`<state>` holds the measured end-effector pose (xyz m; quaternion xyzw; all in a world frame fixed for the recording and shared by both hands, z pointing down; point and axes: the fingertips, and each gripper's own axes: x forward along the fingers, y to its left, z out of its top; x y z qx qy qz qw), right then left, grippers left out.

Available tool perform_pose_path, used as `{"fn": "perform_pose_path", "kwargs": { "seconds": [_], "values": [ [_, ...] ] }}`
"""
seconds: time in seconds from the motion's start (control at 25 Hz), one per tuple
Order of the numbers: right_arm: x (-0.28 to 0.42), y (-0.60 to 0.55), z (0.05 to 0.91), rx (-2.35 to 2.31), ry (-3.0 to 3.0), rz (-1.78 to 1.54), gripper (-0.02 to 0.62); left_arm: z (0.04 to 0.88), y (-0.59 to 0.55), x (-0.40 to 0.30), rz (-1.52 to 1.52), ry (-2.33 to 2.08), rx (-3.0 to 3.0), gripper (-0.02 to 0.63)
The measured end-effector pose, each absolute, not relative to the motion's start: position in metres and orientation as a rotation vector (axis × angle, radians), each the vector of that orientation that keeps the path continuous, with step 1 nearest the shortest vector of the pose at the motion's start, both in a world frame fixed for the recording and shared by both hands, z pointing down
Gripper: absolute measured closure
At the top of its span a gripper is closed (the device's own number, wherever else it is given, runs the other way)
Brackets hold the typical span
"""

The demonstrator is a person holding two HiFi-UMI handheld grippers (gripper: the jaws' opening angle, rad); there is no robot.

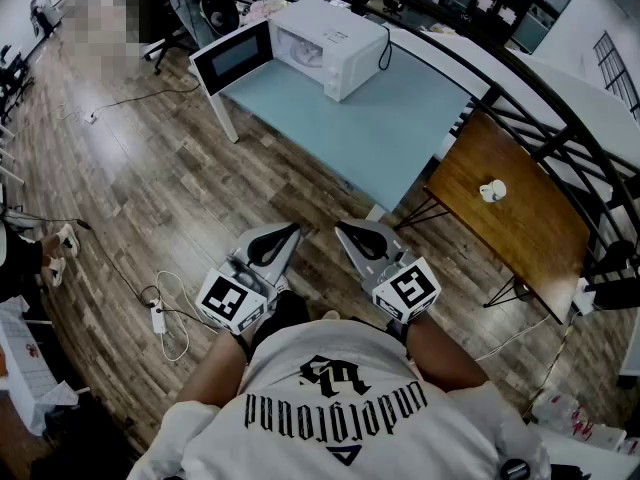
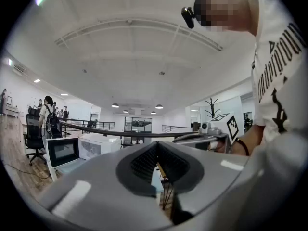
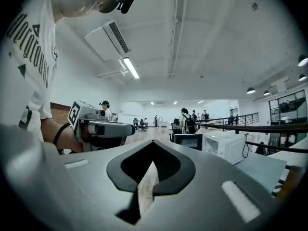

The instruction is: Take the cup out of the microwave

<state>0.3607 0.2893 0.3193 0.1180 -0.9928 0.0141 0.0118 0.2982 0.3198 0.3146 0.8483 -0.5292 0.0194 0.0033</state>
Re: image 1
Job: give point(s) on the person's right forearm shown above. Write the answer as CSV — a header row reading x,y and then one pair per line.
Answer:
x,y
440,353

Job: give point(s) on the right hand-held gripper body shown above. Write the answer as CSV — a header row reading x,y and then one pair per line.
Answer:
x,y
407,288

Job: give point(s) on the black office chair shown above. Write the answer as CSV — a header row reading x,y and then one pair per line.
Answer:
x,y
170,43

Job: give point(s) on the person's black shorts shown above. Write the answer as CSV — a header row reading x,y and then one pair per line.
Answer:
x,y
287,318

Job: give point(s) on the white plastic bag red print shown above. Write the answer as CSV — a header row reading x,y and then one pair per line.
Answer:
x,y
560,410

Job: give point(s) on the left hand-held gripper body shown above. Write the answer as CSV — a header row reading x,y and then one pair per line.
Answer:
x,y
227,300

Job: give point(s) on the person's shoe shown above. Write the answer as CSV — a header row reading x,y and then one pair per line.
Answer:
x,y
330,315
282,284

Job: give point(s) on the white storage cart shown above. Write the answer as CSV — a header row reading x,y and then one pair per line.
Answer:
x,y
25,378

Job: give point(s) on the black rounded machine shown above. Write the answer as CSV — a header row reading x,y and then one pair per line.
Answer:
x,y
217,3

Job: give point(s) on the black metal railing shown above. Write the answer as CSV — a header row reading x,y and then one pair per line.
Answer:
x,y
575,133

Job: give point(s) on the light blue table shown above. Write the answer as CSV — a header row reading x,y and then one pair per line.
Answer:
x,y
360,133

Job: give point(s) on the dark glass partition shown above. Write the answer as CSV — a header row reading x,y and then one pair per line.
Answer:
x,y
510,3

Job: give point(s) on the white microwave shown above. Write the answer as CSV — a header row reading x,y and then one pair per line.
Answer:
x,y
345,33

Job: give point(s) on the person's left shoe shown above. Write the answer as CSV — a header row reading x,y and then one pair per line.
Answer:
x,y
282,284

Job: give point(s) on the person's right shoe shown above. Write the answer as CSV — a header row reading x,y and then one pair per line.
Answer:
x,y
330,315

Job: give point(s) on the brown wooden side table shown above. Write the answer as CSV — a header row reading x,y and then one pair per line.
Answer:
x,y
515,228

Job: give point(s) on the black window grate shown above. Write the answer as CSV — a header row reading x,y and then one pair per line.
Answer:
x,y
617,70

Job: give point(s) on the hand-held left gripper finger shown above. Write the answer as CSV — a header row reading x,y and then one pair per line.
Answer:
x,y
285,258
252,240

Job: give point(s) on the pink flower bouquet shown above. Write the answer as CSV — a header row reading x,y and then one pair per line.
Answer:
x,y
261,8

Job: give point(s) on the person's white printed t-shirt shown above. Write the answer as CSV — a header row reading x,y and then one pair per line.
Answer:
x,y
350,443

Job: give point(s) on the small white object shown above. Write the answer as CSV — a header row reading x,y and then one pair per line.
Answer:
x,y
494,191

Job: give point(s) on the person's left forearm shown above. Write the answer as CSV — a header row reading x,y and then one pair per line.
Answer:
x,y
215,368

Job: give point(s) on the white floor adapter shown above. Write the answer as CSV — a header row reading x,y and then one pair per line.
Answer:
x,y
90,117

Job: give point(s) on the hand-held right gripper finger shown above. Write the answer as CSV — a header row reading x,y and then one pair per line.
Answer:
x,y
387,240
357,263

